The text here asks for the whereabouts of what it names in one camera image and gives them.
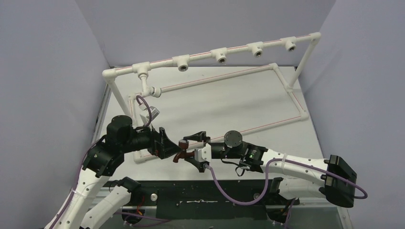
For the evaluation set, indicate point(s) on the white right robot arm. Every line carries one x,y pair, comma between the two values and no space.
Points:
286,175

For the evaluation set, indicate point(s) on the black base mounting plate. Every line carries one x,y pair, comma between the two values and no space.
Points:
201,199

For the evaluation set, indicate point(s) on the white pipe frame with tees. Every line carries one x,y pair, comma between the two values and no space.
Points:
198,92

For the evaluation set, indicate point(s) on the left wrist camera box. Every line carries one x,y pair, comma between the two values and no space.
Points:
147,115

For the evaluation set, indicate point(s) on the aluminium rail frame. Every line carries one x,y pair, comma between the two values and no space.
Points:
239,191

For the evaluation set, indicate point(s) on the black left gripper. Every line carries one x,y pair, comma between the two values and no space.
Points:
163,146

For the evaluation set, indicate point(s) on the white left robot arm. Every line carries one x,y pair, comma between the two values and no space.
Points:
101,161

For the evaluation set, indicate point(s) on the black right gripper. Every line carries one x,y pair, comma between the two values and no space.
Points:
202,151

